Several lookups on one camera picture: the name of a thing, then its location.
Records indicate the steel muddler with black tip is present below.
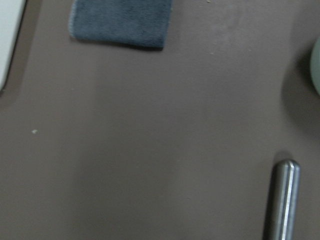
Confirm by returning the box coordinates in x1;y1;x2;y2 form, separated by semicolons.
262;159;301;240

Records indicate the grey folded cloth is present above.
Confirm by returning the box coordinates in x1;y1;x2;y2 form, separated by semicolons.
68;0;172;49

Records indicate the mint green bowl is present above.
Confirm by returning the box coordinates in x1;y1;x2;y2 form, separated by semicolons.
310;38;320;95

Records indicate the cream serving tray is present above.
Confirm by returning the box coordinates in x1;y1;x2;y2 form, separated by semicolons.
0;0;26;90

